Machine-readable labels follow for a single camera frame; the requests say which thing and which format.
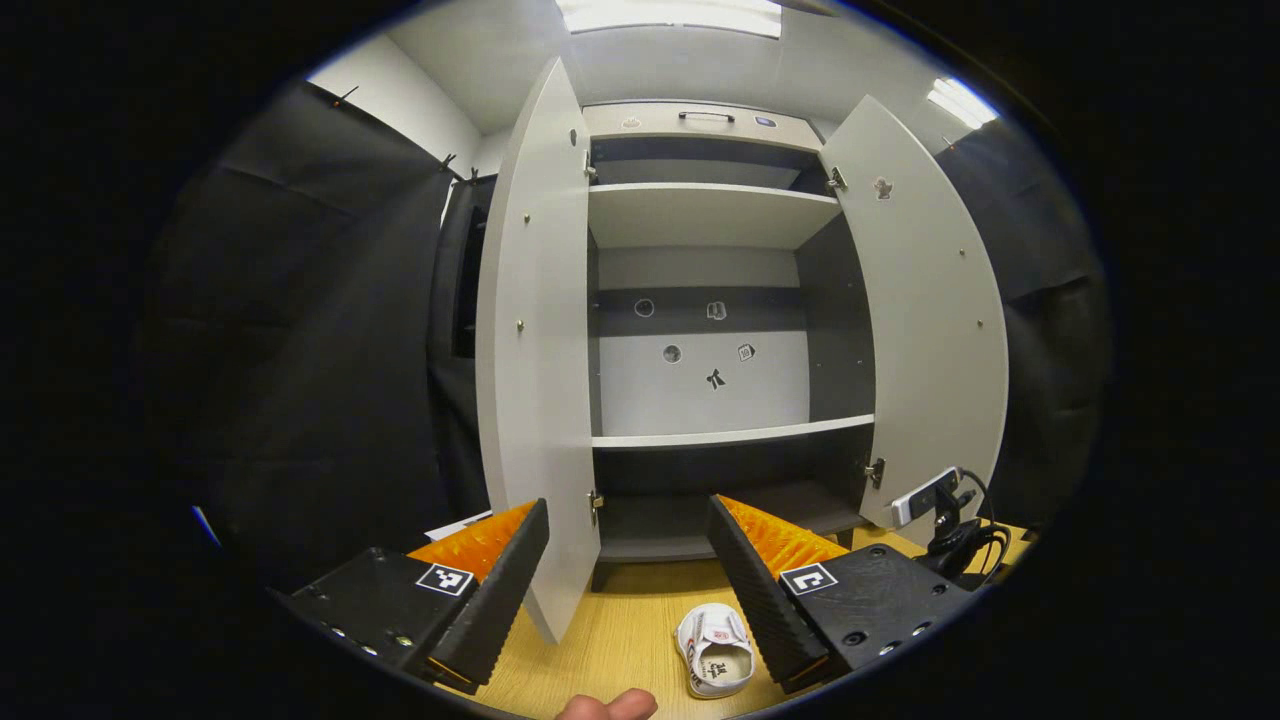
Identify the black backdrop cloth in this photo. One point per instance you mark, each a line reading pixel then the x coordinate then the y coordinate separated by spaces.
pixel 1050 300
pixel 300 350

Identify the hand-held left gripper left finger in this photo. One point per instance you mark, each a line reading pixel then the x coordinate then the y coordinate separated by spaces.
pixel 500 590

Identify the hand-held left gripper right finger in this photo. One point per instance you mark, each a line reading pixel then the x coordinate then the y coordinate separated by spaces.
pixel 755 590

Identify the grey shoe cabinet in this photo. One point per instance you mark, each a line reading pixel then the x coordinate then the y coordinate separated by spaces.
pixel 710 215

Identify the white shoe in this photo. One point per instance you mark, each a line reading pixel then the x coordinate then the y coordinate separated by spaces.
pixel 715 655

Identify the grey shoe cabinet door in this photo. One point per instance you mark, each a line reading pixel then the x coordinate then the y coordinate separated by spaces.
pixel 540 320
pixel 930 320

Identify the ceiling light panel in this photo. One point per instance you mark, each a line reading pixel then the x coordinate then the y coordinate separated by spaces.
pixel 960 102
pixel 668 15

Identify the white and black webcam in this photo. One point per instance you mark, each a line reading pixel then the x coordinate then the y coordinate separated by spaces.
pixel 925 497

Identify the stack of books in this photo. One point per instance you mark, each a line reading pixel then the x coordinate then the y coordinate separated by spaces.
pixel 455 527

